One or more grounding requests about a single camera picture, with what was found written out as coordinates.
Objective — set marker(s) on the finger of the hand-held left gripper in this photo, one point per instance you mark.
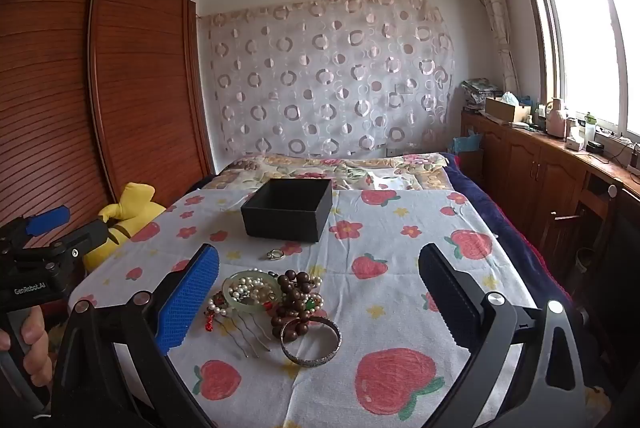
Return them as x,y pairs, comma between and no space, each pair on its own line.
47,219
87,235

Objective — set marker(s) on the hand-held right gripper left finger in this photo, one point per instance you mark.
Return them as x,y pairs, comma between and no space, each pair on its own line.
189,303

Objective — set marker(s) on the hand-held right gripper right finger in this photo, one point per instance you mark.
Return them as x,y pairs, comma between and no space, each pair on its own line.
450,303

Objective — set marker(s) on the black box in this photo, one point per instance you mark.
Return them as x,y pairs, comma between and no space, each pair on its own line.
287,213

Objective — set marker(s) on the person's left hand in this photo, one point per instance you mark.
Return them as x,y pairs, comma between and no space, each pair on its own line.
32,343

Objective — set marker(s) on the red bead hair ornament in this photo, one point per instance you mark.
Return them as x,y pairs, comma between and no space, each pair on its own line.
212,320

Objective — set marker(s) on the pale green jade bangle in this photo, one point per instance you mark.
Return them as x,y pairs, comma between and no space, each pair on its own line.
231,300

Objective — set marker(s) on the yellow plush toy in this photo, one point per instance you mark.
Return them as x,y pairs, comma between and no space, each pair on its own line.
132,208

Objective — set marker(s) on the metal hair comb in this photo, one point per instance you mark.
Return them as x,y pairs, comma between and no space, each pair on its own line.
245,333

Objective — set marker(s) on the strawberry print cloth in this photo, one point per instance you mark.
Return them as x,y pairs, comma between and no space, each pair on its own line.
400,233

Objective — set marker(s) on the dark blue blanket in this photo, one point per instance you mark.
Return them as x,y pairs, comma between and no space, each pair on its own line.
480,195

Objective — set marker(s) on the silver bangle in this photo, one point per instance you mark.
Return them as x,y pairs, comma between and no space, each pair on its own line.
302,360

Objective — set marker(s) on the long wooden cabinet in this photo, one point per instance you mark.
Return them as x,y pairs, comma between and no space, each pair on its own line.
525,168

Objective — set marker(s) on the blue bag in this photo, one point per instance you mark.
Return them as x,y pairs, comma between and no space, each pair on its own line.
467,143

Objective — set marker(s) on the floral bedsheet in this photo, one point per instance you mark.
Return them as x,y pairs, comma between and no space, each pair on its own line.
350,168

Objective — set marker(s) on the brown wooden wardrobe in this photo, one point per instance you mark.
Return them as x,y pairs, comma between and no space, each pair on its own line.
125,58

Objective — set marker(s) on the cardboard box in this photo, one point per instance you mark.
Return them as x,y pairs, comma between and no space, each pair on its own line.
505,111

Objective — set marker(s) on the small white box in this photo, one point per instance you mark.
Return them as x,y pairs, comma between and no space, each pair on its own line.
574,143

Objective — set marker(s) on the stack of folded cloth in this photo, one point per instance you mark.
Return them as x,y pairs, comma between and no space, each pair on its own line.
480,91

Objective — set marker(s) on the green bottle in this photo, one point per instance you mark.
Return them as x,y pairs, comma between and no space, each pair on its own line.
590,128

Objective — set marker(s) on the circle print sheer curtain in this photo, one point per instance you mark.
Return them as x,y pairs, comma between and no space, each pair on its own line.
325,73

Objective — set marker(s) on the tied patterned window curtain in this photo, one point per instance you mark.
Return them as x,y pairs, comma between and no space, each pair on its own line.
495,8

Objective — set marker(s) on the window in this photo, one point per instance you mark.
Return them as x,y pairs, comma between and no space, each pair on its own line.
585,33

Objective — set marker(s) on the wall outlet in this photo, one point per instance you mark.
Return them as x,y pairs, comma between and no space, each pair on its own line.
403,89

